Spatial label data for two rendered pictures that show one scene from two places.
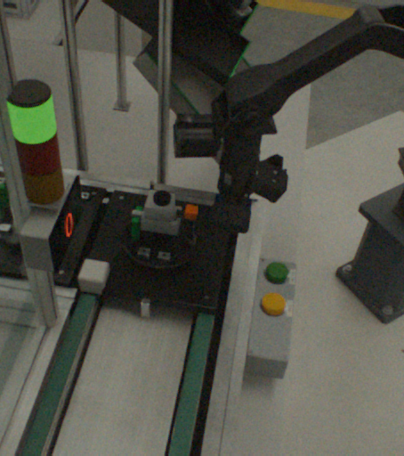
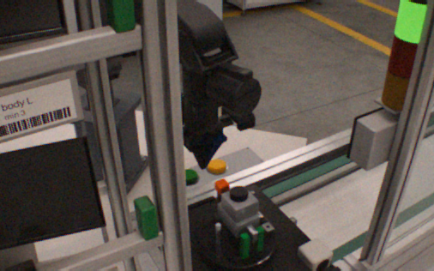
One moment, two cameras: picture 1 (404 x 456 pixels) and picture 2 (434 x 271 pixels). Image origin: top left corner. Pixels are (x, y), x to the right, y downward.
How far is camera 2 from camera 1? 1.21 m
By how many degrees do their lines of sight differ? 85
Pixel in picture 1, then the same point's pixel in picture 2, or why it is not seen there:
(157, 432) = (342, 184)
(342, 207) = not seen: hidden behind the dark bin
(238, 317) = (243, 179)
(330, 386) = not seen: hidden behind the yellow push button
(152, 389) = (326, 201)
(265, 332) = (241, 161)
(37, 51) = not seen: outside the picture
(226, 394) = (297, 159)
